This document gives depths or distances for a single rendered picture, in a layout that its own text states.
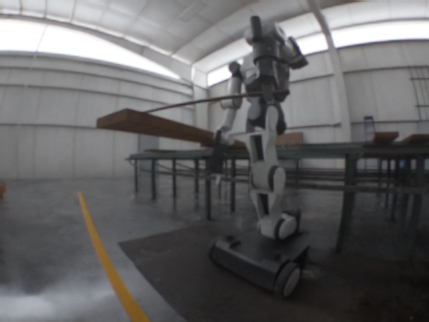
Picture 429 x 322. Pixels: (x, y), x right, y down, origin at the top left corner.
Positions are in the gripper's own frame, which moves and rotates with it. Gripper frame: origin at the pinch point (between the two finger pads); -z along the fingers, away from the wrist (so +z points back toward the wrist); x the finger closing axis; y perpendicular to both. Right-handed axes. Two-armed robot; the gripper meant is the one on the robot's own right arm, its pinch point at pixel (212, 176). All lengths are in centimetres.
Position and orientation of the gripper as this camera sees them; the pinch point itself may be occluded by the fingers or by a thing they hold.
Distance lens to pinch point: 103.7
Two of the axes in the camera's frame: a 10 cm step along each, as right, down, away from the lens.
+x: -6.3, -3.7, -6.8
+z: 2.7, -9.3, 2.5
